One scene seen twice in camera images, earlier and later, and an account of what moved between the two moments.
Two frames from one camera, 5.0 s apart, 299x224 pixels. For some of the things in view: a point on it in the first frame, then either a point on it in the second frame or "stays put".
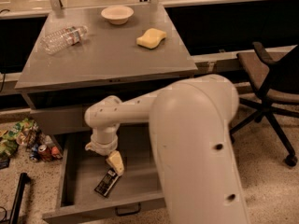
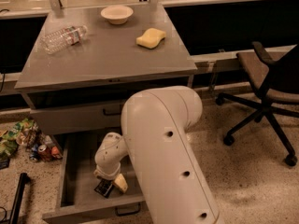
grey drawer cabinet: x=82 y=54 stays put
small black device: x=106 y=183 stays put
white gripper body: x=104 y=147 -> x=107 y=168
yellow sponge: x=151 y=37 stays put
